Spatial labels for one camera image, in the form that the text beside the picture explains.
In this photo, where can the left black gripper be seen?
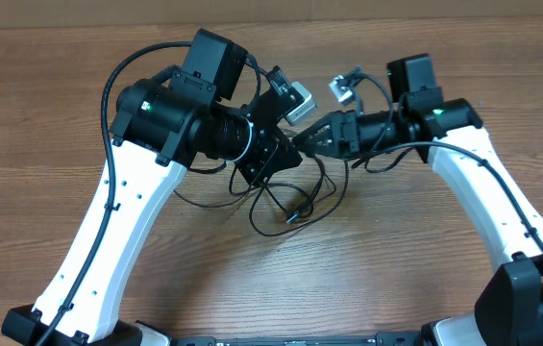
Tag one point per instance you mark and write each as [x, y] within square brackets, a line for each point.
[270, 158]

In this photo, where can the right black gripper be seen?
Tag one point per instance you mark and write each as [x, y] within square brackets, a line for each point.
[345, 136]

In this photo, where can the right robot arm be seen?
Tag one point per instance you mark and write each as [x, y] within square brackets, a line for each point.
[449, 136]

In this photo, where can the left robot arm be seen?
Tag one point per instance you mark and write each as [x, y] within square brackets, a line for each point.
[161, 124]

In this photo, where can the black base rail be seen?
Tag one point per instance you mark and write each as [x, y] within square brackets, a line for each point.
[295, 341]

